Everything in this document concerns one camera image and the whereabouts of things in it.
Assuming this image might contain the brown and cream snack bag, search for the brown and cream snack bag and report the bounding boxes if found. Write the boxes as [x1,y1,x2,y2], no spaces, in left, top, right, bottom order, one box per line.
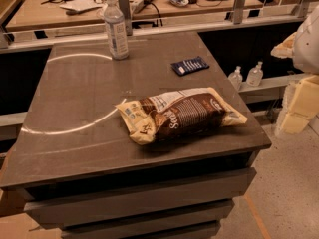
[116,88,248,145]

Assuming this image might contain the clear plastic water bottle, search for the clear plastic water bottle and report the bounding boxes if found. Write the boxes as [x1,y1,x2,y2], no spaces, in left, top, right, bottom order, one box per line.
[103,0,129,60]

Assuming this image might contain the blue rxbar blueberry wrapper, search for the blue rxbar blueberry wrapper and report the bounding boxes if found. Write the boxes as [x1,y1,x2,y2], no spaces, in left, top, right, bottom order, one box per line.
[170,56,209,77]

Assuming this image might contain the metal frame rail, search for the metal frame rail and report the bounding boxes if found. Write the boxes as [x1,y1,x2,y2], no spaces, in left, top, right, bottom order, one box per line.
[0,3,319,54]

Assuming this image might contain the grey metal upright post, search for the grey metal upright post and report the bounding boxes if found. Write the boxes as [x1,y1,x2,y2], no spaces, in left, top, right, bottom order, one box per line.
[118,0,133,36]

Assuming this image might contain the grey drawer cabinet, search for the grey drawer cabinet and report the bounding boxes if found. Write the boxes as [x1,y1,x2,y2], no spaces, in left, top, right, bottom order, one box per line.
[0,149,273,239]

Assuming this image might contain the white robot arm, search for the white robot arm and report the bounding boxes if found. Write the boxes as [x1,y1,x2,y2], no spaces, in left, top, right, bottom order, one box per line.
[271,6,319,75]

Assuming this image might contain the wooden workbench in background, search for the wooden workbench in background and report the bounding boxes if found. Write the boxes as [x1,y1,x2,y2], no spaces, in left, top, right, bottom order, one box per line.
[4,0,267,33]

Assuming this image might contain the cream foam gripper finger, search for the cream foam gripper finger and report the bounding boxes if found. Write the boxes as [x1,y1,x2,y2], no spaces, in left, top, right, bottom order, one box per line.
[270,33,296,59]

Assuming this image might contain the white papers on workbench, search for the white papers on workbench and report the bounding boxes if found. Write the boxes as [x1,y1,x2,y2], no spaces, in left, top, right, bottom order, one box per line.
[61,0,103,12]

